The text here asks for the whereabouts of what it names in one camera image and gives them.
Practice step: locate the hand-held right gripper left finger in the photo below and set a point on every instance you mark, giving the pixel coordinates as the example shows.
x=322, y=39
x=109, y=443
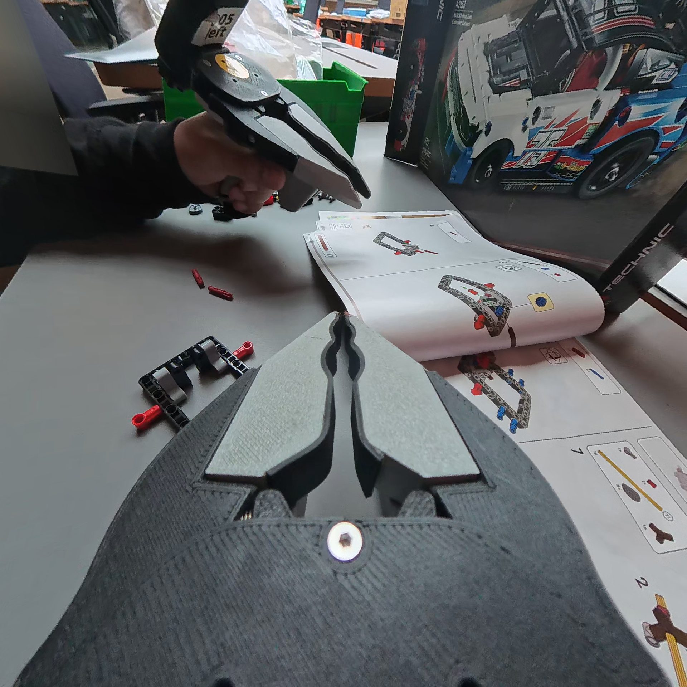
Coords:
x=279, y=413

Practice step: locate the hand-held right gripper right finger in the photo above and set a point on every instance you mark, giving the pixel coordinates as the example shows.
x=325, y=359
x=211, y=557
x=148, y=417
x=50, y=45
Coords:
x=408, y=418

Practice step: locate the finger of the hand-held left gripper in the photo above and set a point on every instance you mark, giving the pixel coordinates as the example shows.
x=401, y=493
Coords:
x=333, y=147
x=322, y=180

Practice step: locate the black lego frame assembly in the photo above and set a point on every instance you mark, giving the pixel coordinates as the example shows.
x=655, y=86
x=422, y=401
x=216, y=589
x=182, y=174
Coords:
x=174, y=386

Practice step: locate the pile of lego pieces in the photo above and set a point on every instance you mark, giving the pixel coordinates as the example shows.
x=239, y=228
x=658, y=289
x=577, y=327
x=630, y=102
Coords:
x=219, y=213

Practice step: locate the red lego pin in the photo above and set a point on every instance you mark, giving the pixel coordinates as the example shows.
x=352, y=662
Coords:
x=220, y=293
x=198, y=278

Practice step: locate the lego instruction booklet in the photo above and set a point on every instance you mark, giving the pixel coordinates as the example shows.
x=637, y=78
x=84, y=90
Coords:
x=429, y=300

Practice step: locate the race car lego box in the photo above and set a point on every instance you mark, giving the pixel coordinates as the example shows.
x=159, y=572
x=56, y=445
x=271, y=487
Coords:
x=536, y=214

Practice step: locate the person's left hand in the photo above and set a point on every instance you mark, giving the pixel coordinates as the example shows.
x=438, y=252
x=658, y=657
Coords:
x=214, y=155

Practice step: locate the green plastic bin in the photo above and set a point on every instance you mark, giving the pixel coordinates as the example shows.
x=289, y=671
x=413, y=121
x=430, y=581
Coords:
x=327, y=102

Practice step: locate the clear plastic bag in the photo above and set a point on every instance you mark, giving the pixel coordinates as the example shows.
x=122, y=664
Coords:
x=268, y=37

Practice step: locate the grey slotted table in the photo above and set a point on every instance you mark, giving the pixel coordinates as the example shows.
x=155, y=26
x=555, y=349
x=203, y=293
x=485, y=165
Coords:
x=365, y=70

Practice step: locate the grey topped wooden table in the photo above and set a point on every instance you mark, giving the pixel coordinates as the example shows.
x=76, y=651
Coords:
x=123, y=59

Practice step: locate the background storage shelf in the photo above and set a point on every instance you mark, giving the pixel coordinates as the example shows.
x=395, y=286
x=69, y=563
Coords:
x=354, y=24

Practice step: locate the dark office chair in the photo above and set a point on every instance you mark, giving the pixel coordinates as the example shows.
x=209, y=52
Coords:
x=64, y=70

